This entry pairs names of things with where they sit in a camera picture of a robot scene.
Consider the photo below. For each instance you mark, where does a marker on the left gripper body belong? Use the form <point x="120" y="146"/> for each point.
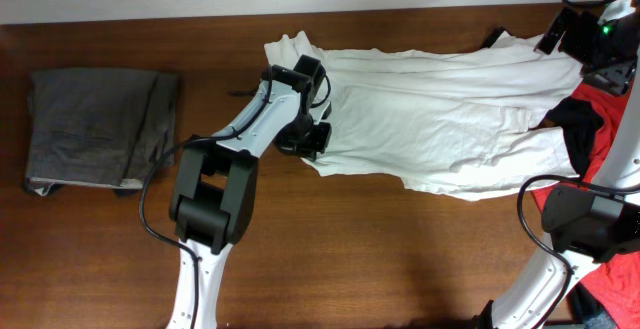
<point x="304" y="134"/>

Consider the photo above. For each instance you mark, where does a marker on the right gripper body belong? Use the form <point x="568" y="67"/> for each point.
<point x="608" y="53"/>

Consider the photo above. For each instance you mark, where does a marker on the folded grey trousers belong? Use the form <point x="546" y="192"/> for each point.
<point x="98" y="127"/>

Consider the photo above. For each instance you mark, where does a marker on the black garment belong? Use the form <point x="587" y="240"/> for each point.
<point x="537" y="120"/>

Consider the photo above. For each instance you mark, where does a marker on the white t-shirt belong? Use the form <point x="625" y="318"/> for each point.
<point x="397" y="113"/>

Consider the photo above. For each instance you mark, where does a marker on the red t-shirt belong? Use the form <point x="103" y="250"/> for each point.
<point x="610" y="134"/>

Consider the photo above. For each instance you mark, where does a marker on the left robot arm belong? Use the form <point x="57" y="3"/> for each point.
<point x="215" y="189"/>

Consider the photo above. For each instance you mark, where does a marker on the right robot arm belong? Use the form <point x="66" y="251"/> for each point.
<point x="585" y="224"/>

